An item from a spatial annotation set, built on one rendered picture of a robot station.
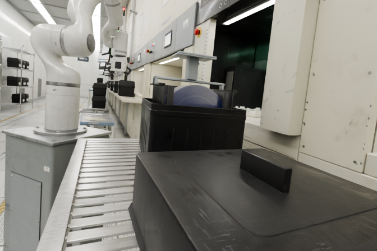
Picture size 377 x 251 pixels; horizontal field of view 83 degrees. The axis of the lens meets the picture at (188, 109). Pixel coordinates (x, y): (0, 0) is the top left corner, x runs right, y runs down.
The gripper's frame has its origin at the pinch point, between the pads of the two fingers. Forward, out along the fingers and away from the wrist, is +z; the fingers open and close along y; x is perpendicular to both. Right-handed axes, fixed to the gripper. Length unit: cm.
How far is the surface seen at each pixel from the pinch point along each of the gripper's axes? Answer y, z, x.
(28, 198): -2, 47, -73
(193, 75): 52, -1, -77
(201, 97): 55, 5, -82
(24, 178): -5, 41, -72
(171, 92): 47, 5, -87
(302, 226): 64, 15, -126
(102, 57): -188, -61, 384
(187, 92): 51, 4, -83
